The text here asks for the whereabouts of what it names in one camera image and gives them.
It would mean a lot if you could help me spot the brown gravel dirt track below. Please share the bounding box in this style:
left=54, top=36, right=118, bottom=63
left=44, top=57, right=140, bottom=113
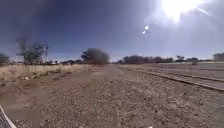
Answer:
left=0, top=63, right=224, bottom=128

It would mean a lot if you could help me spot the pole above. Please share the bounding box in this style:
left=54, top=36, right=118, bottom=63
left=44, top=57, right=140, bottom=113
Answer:
left=44, top=44, right=49, bottom=63

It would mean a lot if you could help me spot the dry yellow grass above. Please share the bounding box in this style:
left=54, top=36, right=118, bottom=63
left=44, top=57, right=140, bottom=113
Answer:
left=0, top=63, right=94, bottom=83

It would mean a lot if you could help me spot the railway track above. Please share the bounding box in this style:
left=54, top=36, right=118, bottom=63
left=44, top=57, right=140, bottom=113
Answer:
left=126, top=64, right=224, bottom=93

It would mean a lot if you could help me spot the distant row of trees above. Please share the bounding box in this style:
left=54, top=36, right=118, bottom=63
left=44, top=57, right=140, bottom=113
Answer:
left=117, top=54, right=175, bottom=65

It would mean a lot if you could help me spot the small dark bush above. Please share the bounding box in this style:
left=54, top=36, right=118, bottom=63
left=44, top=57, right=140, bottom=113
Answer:
left=0, top=52, right=11, bottom=65

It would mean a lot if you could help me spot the building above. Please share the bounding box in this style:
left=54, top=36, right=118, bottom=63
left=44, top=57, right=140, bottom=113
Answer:
left=212, top=52, right=224, bottom=63

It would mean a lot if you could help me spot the sparse tree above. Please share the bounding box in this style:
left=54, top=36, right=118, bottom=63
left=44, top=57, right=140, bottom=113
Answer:
left=16, top=39, right=46, bottom=65

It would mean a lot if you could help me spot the small distant tree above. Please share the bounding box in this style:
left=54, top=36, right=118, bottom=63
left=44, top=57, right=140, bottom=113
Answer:
left=175, top=55, right=186, bottom=63
left=190, top=57, right=200, bottom=66

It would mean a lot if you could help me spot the round dark bush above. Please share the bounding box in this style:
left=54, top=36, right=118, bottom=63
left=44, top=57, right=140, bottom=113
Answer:
left=80, top=48, right=111, bottom=66

